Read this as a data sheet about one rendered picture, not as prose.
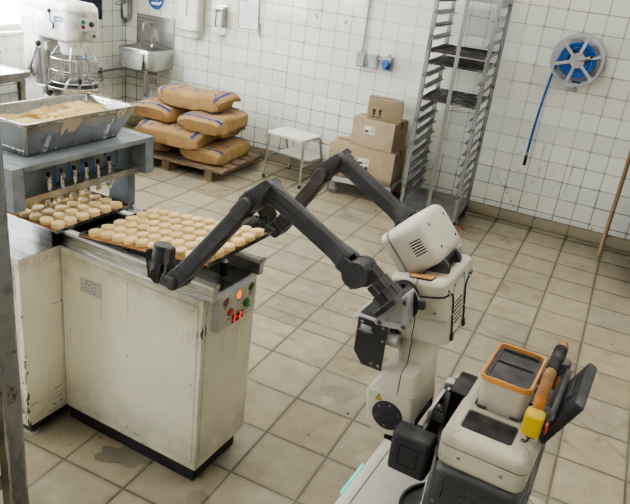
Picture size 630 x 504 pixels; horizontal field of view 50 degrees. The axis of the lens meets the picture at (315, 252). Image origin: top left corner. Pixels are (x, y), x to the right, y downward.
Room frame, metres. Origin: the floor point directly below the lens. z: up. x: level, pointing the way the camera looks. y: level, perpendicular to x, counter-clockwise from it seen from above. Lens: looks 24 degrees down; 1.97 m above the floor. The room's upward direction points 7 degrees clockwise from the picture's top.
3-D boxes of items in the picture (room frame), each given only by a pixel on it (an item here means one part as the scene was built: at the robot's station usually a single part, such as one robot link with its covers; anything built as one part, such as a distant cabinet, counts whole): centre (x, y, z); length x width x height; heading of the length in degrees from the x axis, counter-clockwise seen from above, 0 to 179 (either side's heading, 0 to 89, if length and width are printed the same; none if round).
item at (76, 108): (2.55, 1.05, 1.28); 0.54 x 0.27 x 0.06; 154
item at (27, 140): (2.54, 1.05, 1.25); 0.56 x 0.29 x 0.14; 154
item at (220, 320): (2.17, 0.27, 0.77); 0.24 x 0.04 x 0.14; 154
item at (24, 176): (2.54, 1.05, 1.01); 0.72 x 0.33 x 0.34; 154
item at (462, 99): (5.48, -0.97, 1.05); 0.60 x 0.40 x 0.01; 160
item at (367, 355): (1.90, -0.27, 0.92); 0.28 x 0.16 x 0.22; 153
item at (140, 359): (2.32, 0.60, 0.45); 0.70 x 0.34 x 0.90; 64
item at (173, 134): (6.06, 1.41, 0.32); 0.72 x 0.42 x 0.17; 72
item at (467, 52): (5.48, -0.97, 1.41); 0.60 x 0.40 x 0.01; 160
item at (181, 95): (6.26, 1.27, 0.62); 0.72 x 0.42 x 0.17; 74
